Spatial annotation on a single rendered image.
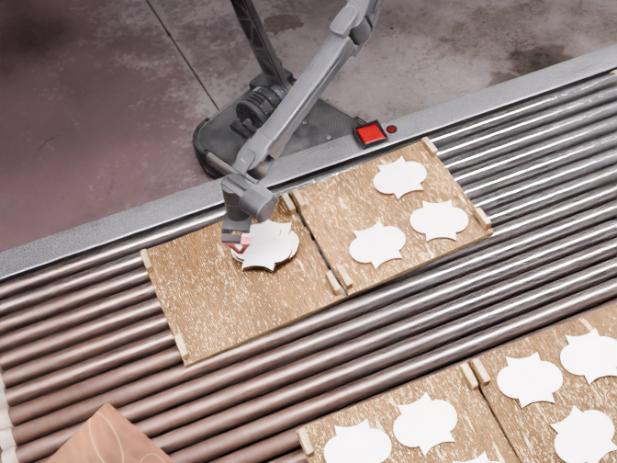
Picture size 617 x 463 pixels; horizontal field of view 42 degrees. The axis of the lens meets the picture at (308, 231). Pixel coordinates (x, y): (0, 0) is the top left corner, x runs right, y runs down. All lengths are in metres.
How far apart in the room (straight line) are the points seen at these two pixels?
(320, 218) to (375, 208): 0.15
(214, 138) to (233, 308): 1.39
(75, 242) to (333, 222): 0.68
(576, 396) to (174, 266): 0.99
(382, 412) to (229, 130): 1.72
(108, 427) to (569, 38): 2.96
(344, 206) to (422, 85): 1.70
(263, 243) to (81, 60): 2.28
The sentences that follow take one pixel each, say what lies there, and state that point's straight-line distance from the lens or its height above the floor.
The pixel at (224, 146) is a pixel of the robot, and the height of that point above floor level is 0.24.
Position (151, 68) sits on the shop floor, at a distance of 3.92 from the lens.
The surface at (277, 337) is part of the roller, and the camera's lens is 1.90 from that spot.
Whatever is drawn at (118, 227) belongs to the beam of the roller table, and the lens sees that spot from 2.16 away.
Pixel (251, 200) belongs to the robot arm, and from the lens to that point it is 1.73.
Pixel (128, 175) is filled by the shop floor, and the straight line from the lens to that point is 3.49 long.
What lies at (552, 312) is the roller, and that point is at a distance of 1.98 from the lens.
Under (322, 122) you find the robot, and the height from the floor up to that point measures 0.24.
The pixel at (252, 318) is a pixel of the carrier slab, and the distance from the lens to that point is 1.91.
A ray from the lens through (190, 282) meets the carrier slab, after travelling 1.99.
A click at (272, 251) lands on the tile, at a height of 0.98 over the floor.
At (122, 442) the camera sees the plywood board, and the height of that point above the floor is 1.04.
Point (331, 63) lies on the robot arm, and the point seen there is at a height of 1.38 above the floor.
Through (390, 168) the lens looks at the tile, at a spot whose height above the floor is 0.95.
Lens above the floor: 2.60
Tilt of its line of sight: 55 degrees down
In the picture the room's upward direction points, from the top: 6 degrees counter-clockwise
